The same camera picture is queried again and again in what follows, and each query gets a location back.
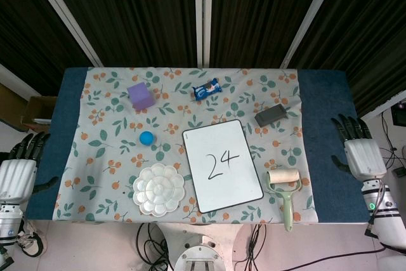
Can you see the blue felt table cover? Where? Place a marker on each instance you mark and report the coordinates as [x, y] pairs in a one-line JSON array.
[[326, 125]]

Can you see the floral print tablecloth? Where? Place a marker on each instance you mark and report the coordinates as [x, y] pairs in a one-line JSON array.
[[104, 144]]

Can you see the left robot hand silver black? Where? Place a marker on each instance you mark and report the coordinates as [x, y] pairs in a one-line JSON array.
[[17, 179]]

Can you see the black pleated curtain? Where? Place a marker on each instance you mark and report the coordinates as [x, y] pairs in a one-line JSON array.
[[374, 30], [136, 14], [260, 14], [25, 23]]

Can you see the black electronic box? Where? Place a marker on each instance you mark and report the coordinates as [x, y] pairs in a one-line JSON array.
[[399, 115]]

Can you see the white robot torso base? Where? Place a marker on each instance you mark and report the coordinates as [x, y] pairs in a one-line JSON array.
[[200, 252]]

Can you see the small white whiteboard black frame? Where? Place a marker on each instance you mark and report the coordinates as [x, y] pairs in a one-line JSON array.
[[222, 172]]

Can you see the white frame post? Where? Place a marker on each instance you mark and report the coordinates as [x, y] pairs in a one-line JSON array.
[[68, 20], [309, 20], [203, 14]]

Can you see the white flower shaped paint palette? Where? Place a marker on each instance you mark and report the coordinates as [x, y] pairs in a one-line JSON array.
[[158, 190]]

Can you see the dark grey whiteboard eraser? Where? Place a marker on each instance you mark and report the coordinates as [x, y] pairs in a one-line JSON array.
[[270, 115]]

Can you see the purple foam cube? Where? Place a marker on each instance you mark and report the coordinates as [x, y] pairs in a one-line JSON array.
[[141, 95]]

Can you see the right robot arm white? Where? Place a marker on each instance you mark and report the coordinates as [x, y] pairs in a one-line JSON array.
[[387, 217]]

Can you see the blue cookie packet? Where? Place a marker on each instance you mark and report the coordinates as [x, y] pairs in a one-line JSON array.
[[207, 88]]

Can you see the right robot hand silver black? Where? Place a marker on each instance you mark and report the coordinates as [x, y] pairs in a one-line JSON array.
[[364, 156]]

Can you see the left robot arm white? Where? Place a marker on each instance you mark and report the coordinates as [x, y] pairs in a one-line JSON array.
[[9, 223]]

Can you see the brown cardboard box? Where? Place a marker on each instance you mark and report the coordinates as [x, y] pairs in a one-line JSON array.
[[36, 109]]

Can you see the blue ball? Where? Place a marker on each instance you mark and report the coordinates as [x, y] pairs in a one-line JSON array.
[[146, 138]]

